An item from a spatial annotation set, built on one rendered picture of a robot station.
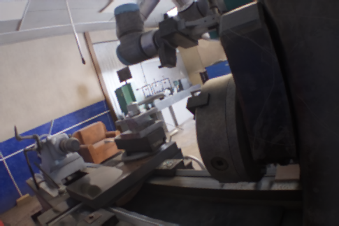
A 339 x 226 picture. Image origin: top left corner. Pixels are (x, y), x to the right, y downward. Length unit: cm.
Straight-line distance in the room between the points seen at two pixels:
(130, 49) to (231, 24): 48
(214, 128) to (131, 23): 45
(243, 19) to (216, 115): 22
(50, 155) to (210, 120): 121
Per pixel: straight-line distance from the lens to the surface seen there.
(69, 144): 120
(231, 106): 37
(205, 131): 39
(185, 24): 55
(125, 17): 70
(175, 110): 567
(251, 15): 21
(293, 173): 71
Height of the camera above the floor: 124
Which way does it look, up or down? 9 degrees down
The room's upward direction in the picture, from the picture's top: 20 degrees counter-clockwise
